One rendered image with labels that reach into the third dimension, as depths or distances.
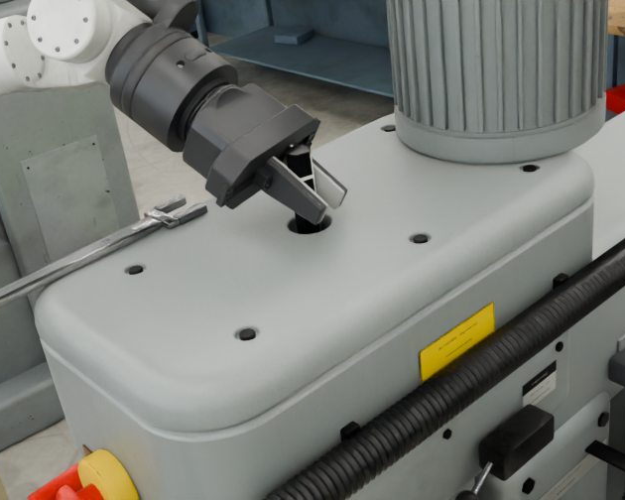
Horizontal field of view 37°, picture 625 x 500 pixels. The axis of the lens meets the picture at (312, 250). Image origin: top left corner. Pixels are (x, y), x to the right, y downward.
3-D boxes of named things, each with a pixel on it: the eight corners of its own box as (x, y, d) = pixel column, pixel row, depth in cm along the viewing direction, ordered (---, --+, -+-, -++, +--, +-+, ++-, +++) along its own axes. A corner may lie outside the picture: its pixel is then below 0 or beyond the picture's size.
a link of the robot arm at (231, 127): (300, 176, 84) (201, 101, 86) (333, 93, 77) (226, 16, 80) (211, 239, 75) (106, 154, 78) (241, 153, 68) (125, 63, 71)
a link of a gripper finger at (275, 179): (318, 226, 75) (261, 182, 76) (331, 199, 73) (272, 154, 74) (308, 235, 74) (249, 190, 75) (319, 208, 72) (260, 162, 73)
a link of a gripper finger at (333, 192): (345, 187, 74) (287, 144, 76) (332, 215, 76) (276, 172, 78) (356, 180, 75) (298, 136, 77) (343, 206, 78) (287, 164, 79)
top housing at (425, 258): (228, 601, 64) (185, 423, 56) (51, 437, 82) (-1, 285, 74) (610, 304, 89) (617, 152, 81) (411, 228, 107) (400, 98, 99)
